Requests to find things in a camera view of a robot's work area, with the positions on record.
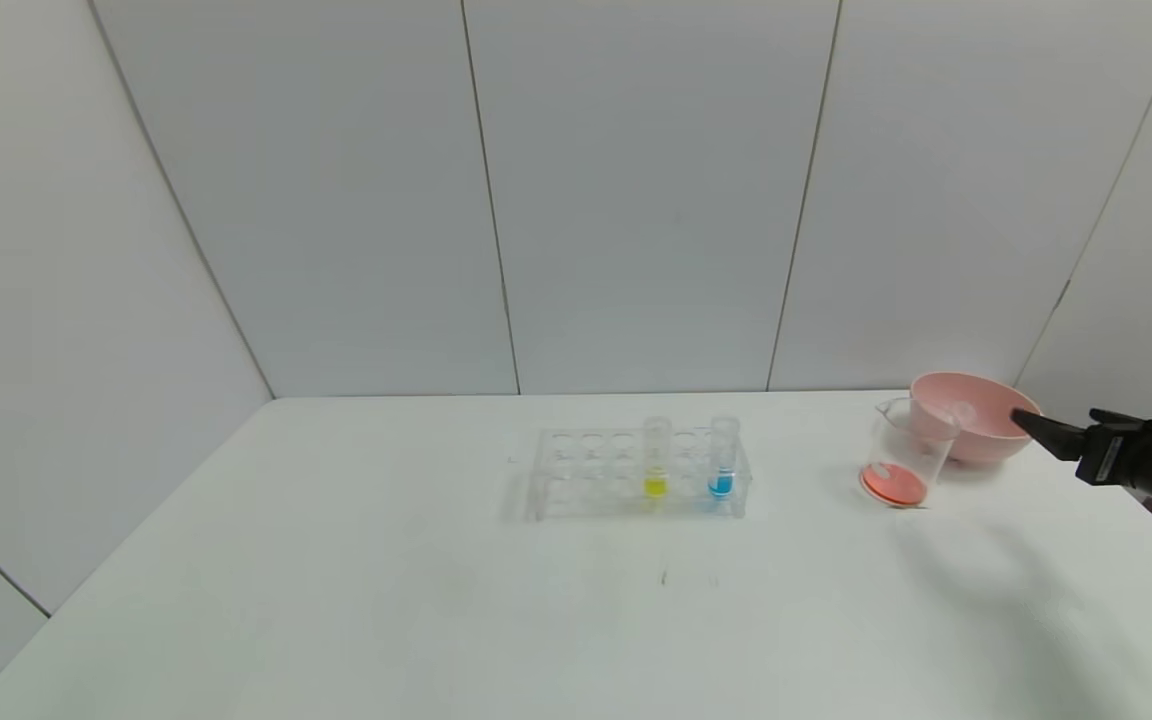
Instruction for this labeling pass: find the clear acrylic test tube rack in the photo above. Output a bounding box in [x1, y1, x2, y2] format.
[531, 427, 753, 522]

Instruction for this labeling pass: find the yellow pigment test tube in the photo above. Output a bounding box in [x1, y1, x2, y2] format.
[641, 417, 673, 499]

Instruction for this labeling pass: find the clear plastic beaker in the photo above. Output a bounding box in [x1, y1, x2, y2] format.
[859, 397, 961, 512]

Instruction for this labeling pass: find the blue pigment test tube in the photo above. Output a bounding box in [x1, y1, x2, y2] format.
[708, 416, 741, 500]

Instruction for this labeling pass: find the pink bowl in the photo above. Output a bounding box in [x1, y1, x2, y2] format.
[910, 372, 1045, 466]

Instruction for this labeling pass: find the red pigment test tube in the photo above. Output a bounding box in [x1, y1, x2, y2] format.
[941, 398, 999, 441]

